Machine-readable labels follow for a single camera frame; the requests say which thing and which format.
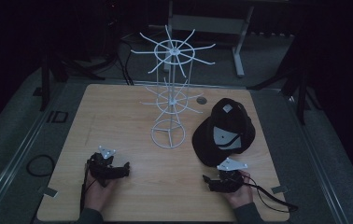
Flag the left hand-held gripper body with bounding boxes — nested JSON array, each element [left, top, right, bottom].
[[86, 145, 123, 189]]

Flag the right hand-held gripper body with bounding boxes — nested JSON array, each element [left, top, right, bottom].
[[216, 157, 249, 193]]

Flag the person's right hand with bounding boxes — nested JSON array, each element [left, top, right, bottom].
[[223, 173, 255, 210]]

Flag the person's left hand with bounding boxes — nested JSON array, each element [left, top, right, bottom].
[[83, 170, 119, 213]]

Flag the black baseball cap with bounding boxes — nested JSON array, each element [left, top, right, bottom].
[[191, 97, 257, 168]]

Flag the grey tape piece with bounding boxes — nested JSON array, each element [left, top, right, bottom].
[[37, 185, 59, 199], [271, 185, 290, 196]]

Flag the black metal stand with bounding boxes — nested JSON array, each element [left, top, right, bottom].
[[33, 46, 106, 112], [247, 46, 323, 126]]

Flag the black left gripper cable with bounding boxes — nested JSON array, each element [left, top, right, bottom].
[[79, 161, 91, 214]]

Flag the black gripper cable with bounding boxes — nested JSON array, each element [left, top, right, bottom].
[[79, 161, 91, 214], [242, 175, 300, 215]]

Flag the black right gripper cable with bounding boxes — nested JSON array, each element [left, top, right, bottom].
[[242, 175, 300, 215]]

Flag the black cable loop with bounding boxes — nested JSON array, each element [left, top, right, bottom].
[[25, 154, 57, 178]]

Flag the white wire display rack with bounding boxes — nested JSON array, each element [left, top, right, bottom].
[[130, 24, 217, 150]]

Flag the black floor cables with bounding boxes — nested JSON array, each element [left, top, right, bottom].
[[115, 32, 154, 86]]

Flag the white desk frame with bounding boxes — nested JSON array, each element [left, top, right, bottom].
[[164, 0, 257, 78]]

